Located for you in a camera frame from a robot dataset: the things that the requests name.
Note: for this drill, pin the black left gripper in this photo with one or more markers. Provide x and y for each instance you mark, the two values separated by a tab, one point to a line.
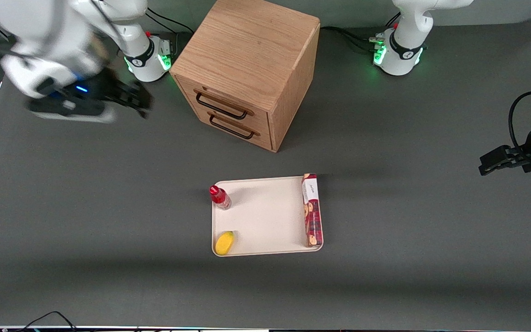
530	145

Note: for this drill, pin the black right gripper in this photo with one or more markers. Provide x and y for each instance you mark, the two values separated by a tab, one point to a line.
107	87

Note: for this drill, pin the red coke bottle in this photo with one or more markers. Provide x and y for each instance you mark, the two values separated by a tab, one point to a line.
220	197

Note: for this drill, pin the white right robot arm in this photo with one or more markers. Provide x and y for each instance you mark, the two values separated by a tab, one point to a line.
62	27

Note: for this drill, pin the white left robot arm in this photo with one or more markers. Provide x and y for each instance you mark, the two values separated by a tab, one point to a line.
408	27

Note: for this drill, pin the cream plastic tray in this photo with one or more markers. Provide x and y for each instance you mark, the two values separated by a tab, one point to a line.
265	216

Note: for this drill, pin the wooden drawer front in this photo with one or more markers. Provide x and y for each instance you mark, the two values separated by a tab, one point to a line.
265	138
187	87

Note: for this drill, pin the wooden drawer cabinet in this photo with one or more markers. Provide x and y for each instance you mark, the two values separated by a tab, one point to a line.
247	50

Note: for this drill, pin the yellow toy fruit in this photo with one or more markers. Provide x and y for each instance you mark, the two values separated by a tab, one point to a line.
224	243

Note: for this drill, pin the red cookie box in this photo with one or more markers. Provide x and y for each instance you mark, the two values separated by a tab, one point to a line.
312	216

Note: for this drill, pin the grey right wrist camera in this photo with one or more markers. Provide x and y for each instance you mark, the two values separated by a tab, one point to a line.
76	110

